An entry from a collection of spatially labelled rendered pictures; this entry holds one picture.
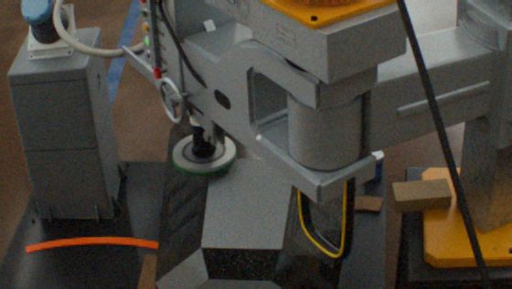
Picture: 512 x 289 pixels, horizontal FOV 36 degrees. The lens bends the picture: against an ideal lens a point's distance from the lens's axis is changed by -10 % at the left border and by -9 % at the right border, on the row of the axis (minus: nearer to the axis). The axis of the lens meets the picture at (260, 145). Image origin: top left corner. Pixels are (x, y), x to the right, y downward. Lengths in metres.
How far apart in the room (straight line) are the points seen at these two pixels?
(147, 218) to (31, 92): 0.86
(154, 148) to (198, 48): 2.09
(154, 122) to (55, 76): 1.21
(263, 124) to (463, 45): 0.60
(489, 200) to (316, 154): 0.73
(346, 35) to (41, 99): 2.12
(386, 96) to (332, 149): 0.19
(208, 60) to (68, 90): 1.38
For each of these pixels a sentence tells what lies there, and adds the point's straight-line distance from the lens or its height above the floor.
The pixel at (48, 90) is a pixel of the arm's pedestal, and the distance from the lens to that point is 3.69.
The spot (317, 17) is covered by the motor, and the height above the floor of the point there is 1.72.
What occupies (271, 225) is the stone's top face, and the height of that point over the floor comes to 0.83.
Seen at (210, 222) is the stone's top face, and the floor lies 0.83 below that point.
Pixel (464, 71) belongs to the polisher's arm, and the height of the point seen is 1.43.
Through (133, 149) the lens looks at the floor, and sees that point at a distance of 4.52.
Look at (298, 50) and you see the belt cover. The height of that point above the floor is 1.62.
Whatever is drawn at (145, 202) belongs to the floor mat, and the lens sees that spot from 4.11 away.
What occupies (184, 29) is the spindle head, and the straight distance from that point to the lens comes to 2.51.
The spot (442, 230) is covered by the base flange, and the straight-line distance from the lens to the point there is 2.71.
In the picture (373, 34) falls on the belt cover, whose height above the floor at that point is 1.66.
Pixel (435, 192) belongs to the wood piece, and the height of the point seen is 0.83.
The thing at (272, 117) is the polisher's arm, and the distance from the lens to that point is 2.32.
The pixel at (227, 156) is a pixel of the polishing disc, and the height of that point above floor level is 0.88.
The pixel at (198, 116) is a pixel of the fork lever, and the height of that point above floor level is 1.10.
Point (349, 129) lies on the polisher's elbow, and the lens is 2.11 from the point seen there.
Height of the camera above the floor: 2.54
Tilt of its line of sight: 35 degrees down
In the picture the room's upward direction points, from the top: 3 degrees counter-clockwise
